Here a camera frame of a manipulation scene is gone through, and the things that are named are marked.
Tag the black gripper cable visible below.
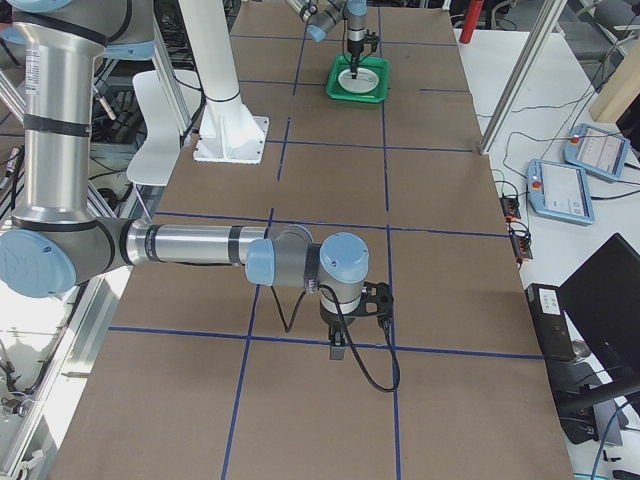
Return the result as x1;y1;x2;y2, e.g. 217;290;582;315
269;282;403;393

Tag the black gripper near tray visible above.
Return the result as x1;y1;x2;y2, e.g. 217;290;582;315
348;40;364;79

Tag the black monitor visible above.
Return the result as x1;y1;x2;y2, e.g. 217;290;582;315
559;233;639;379

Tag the silver blue idle robot arm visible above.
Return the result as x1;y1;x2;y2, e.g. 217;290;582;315
1;1;373;348

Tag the green plastic tray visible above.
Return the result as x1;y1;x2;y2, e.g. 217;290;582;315
325;55;390;104

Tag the black idle gripper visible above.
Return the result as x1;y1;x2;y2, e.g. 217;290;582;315
320;298;365;360

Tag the aluminium frame post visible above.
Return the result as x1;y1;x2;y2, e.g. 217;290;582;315
479;0;567;154

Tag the black idle wrist camera mount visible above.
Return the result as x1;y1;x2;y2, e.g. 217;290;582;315
359;281;394;333

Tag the orange black connector strip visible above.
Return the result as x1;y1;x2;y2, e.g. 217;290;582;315
499;195;533;266

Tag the silver blue robot arm near tray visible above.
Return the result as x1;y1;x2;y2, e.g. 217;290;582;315
286;0;377;59

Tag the black desktop computer box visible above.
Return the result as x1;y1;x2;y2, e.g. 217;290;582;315
525;283;574;362

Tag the blue teach pendant far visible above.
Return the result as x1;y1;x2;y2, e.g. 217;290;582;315
564;123;630;182

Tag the blue teach pendant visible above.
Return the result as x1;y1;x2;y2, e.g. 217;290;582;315
526;159;595;225
564;123;630;182

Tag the blue teach pendant near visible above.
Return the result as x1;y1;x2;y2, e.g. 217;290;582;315
526;159;595;225

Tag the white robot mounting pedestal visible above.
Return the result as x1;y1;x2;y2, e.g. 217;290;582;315
179;0;269;164

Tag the red cylinder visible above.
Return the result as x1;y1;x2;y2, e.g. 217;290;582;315
459;0;484;44

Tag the white round plate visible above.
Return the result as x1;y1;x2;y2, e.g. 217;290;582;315
337;67;379;94

